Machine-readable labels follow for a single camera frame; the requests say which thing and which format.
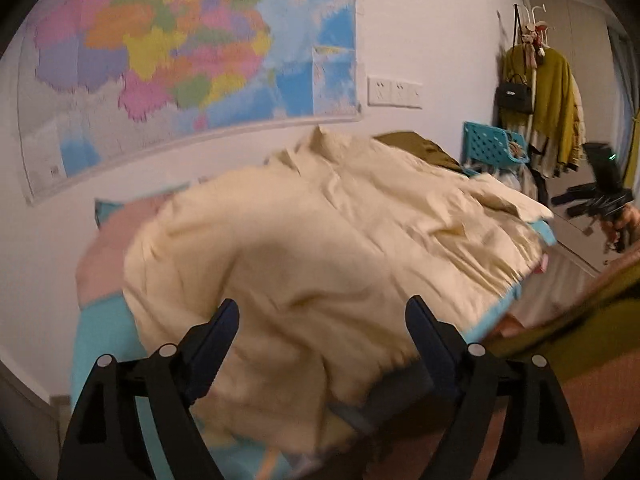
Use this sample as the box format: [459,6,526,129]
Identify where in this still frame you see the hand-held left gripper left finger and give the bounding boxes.
[57,299,241,480]

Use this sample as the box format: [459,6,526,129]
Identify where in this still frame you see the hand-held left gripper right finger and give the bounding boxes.
[405,296,585,480]

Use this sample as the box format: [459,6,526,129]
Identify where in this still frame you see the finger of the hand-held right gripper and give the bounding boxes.
[566,200,607,219]
[550,184,601,207]

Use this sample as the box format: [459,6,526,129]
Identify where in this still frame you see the cream pants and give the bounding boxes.
[121,126,555,456]

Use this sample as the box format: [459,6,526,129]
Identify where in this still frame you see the person's right forearm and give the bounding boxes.
[482,240,640,396]

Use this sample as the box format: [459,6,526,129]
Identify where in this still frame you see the person's right hand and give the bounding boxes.
[601,201,640,255]

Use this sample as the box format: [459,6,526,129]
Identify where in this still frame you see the olive hanging coat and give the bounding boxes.
[502,44,581,173]

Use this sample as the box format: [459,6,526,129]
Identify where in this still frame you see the blue plastic basket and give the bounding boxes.
[462,121,531,177]

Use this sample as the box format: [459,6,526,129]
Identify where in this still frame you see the grey wardrobe door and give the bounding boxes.
[527,0,618,201]

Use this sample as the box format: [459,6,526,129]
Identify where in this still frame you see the black handbag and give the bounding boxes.
[495,74,536,115]

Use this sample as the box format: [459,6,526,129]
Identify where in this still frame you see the turquoise bedsheet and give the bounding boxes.
[70,199,558,480]

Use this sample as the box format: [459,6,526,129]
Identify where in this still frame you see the pink pillow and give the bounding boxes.
[75,192,186,308]

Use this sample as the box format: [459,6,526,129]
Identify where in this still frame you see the plush toy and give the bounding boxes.
[520,27,548,68]

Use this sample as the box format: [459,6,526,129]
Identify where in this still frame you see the olive garment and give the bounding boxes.
[374,130,466,173]

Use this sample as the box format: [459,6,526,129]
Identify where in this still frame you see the white coat rack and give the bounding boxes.
[512,2,556,111]

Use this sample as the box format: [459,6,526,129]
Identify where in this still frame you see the white wall socket panel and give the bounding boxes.
[367,76,423,109]

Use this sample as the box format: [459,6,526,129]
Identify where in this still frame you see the colourful wall map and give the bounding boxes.
[17,0,363,206]

